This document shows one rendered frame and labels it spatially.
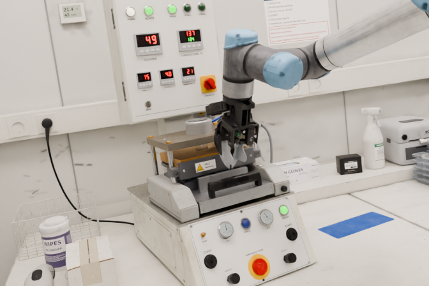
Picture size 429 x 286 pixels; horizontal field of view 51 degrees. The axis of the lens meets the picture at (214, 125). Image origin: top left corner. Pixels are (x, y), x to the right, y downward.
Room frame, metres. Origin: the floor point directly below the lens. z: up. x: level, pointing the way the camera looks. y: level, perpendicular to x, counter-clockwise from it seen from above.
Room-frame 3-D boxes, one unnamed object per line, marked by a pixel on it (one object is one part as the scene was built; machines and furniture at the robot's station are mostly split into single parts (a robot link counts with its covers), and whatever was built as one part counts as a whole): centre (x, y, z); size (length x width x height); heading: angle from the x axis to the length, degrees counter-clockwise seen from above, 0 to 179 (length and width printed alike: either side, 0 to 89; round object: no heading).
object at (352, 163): (1.78, -0.52, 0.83); 0.09 x 0.06 x 0.07; 89
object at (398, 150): (1.89, -0.81, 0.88); 0.25 x 0.20 x 0.17; 8
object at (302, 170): (1.75, -0.27, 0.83); 0.23 x 0.12 x 0.07; 104
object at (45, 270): (1.14, 0.51, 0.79); 0.20 x 0.08 x 0.08; 14
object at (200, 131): (1.33, 0.04, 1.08); 0.31 x 0.24 x 0.13; 115
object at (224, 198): (1.25, 0.03, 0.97); 0.30 x 0.22 x 0.08; 25
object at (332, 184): (1.81, -0.51, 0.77); 0.84 x 0.30 x 0.04; 104
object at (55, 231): (1.31, 0.52, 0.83); 0.09 x 0.09 x 0.15
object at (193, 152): (1.30, 0.04, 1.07); 0.22 x 0.17 x 0.10; 115
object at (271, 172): (1.28, -0.11, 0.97); 0.26 x 0.05 x 0.07; 25
